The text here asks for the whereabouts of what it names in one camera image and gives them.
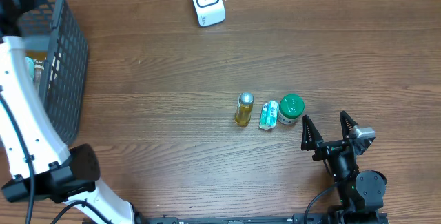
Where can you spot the yellow liquid bottle silver cap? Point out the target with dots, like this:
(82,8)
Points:
(244,108)

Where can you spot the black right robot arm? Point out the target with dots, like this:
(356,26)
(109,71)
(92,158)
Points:
(361,193)

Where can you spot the teal packet in basket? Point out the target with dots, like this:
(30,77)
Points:
(35,69)

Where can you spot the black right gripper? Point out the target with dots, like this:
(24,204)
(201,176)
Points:
(332,147)

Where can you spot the teal white tissue packet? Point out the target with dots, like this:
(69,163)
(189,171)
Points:
(268,116)

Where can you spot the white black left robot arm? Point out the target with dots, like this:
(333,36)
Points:
(41,165)

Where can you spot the white barcode scanner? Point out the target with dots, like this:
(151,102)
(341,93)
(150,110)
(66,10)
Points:
(209,12)

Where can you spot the grey plastic mesh basket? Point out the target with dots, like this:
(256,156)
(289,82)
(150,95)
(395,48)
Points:
(48,29)

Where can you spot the green lid white jar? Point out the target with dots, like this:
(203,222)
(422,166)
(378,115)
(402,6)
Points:
(290,109)

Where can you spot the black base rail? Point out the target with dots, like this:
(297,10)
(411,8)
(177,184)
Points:
(241,220)

